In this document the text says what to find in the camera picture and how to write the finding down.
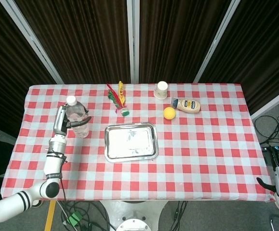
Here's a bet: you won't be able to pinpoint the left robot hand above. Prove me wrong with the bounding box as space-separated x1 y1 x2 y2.
53 105 92 135

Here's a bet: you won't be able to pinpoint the clear plastic water bottle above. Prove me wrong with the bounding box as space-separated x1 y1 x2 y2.
66 95 90 139

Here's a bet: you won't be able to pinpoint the rectangular stainless steel tray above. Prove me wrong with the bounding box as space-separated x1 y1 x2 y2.
104 122 159 163

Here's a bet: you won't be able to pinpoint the mayonnaise squeeze bottle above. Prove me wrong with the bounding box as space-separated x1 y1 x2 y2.
170 97 201 113

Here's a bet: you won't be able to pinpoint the colourful feather shuttlecock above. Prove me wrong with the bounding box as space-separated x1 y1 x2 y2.
106 81 130 117

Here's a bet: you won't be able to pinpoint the red white checkered tablecloth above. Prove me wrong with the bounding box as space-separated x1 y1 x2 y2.
0 83 276 202

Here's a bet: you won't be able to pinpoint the small green box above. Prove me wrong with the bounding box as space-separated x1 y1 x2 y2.
66 211 84 227

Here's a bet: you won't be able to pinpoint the upturned white paper cup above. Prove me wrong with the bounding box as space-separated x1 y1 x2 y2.
153 81 168 100

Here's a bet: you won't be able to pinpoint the yellow ball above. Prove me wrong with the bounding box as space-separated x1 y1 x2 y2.
163 106 176 120

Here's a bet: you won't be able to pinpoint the white partition frame post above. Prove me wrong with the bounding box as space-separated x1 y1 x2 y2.
0 0 64 84
250 84 279 120
126 0 140 84
193 0 241 84

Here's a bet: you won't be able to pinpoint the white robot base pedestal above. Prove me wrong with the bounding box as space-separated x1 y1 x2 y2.
100 200 167 231

